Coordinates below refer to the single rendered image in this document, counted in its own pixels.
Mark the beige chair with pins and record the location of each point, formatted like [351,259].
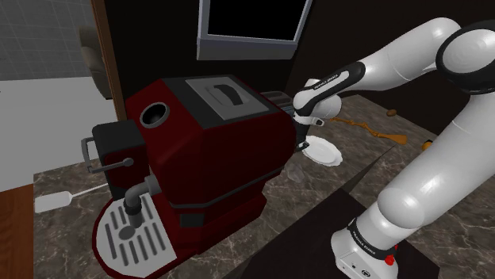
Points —
[94,58]

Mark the brown wooden ladle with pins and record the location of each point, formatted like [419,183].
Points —
[390,136]

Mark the white spatula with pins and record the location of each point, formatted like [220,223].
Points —
[52,201]

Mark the dark robot stand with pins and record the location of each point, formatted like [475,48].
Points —
[301,239]

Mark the small brown oval thing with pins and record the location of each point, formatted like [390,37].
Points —
[391,113]

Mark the white plate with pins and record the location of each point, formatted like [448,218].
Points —
[321,151]

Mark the grey framed window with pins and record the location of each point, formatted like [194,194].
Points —
[251,46]

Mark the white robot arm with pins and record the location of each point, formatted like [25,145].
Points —
[444,162]

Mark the brown wooden door frame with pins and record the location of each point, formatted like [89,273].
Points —
[108,58]

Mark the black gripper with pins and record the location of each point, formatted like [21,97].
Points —
[300,133]

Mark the small orange thing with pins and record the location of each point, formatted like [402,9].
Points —
[426,145]

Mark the dark red coffee machine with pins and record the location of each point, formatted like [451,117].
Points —
[216,154]

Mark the brown wooden cabinet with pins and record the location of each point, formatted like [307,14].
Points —
[15,235]

